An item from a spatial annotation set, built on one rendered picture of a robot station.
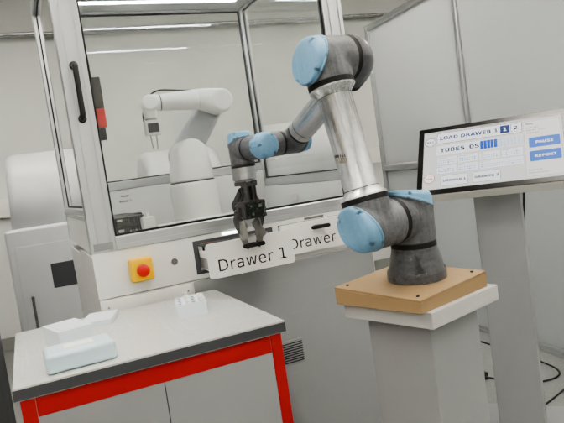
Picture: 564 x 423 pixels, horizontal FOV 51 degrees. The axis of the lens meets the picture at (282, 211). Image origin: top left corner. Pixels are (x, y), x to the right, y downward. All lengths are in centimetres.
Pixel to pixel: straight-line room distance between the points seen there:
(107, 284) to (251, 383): 67
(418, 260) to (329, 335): 82
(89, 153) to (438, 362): 120
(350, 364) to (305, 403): 22
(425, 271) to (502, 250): 82
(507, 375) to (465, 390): 82
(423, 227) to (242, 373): 56
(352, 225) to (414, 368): 39
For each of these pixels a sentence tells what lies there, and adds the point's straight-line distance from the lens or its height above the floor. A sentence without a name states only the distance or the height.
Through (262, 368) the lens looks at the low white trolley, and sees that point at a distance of 150.
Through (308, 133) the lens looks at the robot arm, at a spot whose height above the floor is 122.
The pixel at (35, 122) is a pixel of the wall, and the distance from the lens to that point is 521.
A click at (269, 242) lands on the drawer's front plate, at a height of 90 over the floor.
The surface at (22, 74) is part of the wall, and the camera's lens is 527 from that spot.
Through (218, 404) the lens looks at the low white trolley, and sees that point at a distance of 148.
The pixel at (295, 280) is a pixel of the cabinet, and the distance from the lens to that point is 215.
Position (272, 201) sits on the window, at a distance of 211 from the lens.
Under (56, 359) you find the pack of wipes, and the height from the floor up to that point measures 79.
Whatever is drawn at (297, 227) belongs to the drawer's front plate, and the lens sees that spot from 211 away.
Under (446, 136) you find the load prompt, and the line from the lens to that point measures 232.
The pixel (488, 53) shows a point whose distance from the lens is 340.
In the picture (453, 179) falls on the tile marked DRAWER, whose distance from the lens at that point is 220.
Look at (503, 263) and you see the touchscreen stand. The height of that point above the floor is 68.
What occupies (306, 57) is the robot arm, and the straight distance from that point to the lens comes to 145.
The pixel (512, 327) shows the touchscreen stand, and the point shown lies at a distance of 235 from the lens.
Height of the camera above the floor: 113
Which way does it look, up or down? 4 degrees down
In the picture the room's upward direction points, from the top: 8 degrees counter-clockwise
